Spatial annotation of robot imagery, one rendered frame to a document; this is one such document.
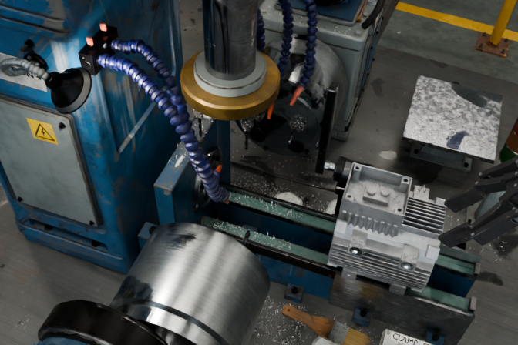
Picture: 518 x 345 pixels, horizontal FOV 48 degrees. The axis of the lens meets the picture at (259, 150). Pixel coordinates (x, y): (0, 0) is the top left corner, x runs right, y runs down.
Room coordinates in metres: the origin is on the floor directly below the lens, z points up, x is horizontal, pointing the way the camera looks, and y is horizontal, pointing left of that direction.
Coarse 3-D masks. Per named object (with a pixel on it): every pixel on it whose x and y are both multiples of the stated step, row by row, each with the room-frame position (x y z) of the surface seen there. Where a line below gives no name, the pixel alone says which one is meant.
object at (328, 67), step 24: (264, 48) 1.17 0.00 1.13; (288, 72) 1.03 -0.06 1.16; (336, 72) 1.10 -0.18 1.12; (288, 96) 0.99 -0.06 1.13; (312, 96) 0.98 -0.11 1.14; (264, 120) 1.01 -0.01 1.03; (288, 120) 0.99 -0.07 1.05; (312, 120) 0.98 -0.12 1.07; (264, 144) 1.01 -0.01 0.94; (288, 144) 0.99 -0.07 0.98; (312, 144) 0.98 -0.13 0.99
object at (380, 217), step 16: (352, 176) 0.77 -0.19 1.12; (368, 176) 0.77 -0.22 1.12; (384, 176) 0.76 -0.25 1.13; (400, 176) 0.76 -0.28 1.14; (352, 192) 0.73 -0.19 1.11; (368, 192) 0.72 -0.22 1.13; (384, 192) 0.72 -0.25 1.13; (400, 192) 0.74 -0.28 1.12; (352, 208) 0.68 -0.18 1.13; (368, 208) 0.68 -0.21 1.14; (384, 208) 0.70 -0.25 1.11; (400, 208) 0.67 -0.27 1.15; (352, 224) 0.68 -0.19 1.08; (368, 224) 0.67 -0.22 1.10; (384, 224) 0.67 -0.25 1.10; (400, 224) 0.66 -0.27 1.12
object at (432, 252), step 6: (438, 198) 0.75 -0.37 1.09; (336, 222) 0.68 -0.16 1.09; (342, 222) 0.68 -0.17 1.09; (336, 228) 0.67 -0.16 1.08; (342, 228) 0.67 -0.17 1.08; (432, 246) 0.63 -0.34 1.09; (438, 246) 0.64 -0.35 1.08; (426, 252) 0.62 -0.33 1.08; (432, 252) 0.62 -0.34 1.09; (438, 252) 0.62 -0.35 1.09; (432, 258) 0.61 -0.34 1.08; (330, 264) 0.66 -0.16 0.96
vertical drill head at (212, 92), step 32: (224, 0) 0.77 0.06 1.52; (256, 0) 0.80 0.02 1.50; (224, 32) 0.77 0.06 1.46; (256, 32) 0.81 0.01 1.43; (192, 64) 0.84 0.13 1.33; (224, 64) 0.77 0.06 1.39; (256, 64) 0.82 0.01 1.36; (192, 96) 0.75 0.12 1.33; (224, 96) 0.75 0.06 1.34; (256, 96) 0.76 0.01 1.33
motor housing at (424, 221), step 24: (408, 216) 0.68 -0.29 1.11; (432, 216) 0.69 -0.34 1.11; (336, 240) 0.66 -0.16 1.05; (384, 240) 0.65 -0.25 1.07; (408, 240) 0.65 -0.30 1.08; (432, 240) 0.65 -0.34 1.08; (336, 264) 0.65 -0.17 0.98; (360, 264) 0.63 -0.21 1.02; (384, 264) 0.62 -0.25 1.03; (432, 264) 0.61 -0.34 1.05
